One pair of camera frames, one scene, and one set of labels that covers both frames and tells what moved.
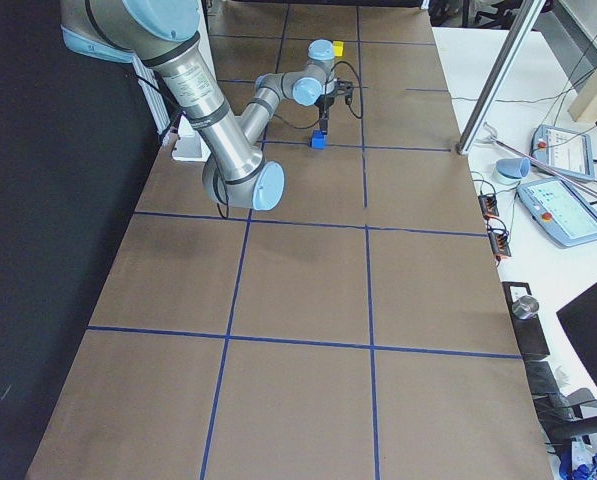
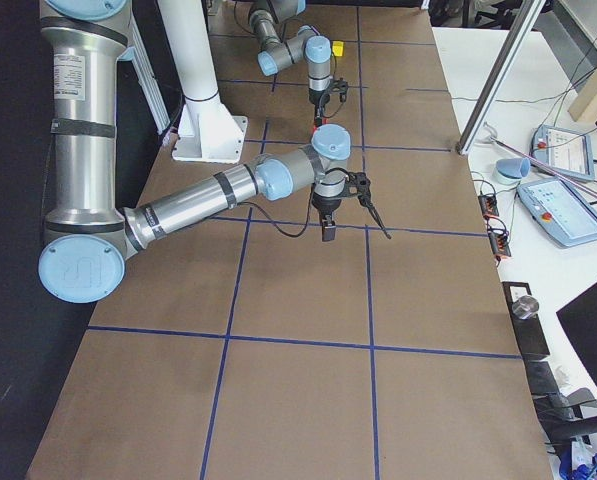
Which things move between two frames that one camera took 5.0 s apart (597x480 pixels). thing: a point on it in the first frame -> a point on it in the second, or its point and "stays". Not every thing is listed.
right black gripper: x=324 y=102 -> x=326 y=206
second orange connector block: x=499 y=244 stays
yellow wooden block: x=338 y=47 stays
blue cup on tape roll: x=511 y=171 stays
